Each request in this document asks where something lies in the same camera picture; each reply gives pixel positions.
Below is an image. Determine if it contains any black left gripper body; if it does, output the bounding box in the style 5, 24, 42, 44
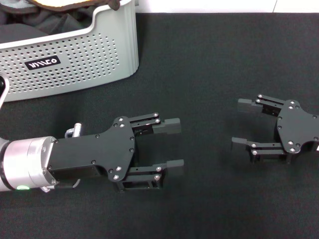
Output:
48, 116, 137, 182

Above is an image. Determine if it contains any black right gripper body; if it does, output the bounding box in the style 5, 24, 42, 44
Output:
275, 99, 319, 164

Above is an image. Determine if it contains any yellow towel with black trim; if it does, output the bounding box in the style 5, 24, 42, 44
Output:
26, 0, 123, 11

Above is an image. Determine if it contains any black tablecloth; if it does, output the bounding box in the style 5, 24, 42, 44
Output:
0, 12, 319, 239

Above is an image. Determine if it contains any grey perforated storage box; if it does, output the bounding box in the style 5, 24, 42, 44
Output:
0, 0, 140, 103

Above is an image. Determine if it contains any black cloth in box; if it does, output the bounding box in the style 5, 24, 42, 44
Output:
0, 4, 95, 45

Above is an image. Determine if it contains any silver cable connector plug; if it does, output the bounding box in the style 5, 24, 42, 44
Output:
64, 122, 83, 139

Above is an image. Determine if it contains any black cable with spring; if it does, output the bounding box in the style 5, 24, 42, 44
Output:
39, 178, 81, 192

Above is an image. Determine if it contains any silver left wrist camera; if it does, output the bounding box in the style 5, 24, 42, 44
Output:
0, 73, 10, 108

